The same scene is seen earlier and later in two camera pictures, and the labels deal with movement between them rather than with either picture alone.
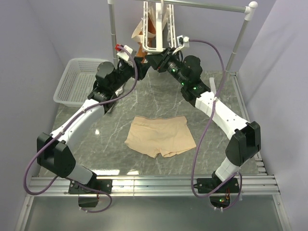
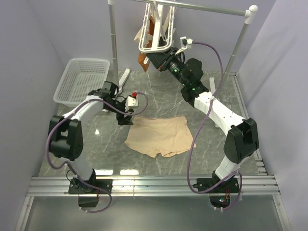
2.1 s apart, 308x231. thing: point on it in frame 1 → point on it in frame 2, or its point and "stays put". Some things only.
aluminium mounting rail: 250,186 stays put
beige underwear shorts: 169,135 stays put
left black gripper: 142,68 → 121,118
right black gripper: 159,62 stays put
